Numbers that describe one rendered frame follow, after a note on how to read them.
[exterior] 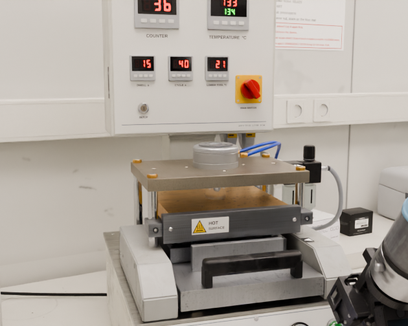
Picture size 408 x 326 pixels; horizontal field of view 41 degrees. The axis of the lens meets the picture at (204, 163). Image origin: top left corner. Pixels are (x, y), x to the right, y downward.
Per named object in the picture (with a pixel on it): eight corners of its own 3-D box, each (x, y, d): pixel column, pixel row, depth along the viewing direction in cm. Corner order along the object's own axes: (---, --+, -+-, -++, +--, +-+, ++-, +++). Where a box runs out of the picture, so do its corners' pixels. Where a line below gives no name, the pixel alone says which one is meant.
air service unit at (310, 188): (261, 215, 114) (262, 145, 112) (322, 209, 118) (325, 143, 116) (271, 220, 109) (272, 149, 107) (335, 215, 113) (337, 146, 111)
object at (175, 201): (149, 211, 100) (148, 162, 99) (260, 204, 106) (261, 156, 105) (168, 238, 84) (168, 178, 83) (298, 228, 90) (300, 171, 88)
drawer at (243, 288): (144, 251, 103) (144, 212, 102) (252, 242, 109) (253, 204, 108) (180, 317, 75) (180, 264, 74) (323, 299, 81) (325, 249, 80)
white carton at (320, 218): (250, 244, 152) (251, 218, 151) (309, 231, 165) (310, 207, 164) (280, 255, 142) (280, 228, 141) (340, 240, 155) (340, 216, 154)
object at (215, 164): (127, 202, 106) (125, 136, 104) (272, 193, 114) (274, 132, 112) (148, 237, 83) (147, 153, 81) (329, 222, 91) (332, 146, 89)
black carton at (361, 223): (336, 231, 164) (337, 209, 163) (359, 228, 168) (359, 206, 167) (349, 237, 159) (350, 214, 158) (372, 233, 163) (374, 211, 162)
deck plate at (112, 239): (103, 235, 117) (102, 231, 117) (253, 223, 126) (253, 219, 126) (135, 330, 73) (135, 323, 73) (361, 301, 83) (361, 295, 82)
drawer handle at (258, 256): (201, 283, 77) (201, 257, 76) (296, 273, 81) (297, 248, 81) (204, 289, 75) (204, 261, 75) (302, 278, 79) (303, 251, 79)
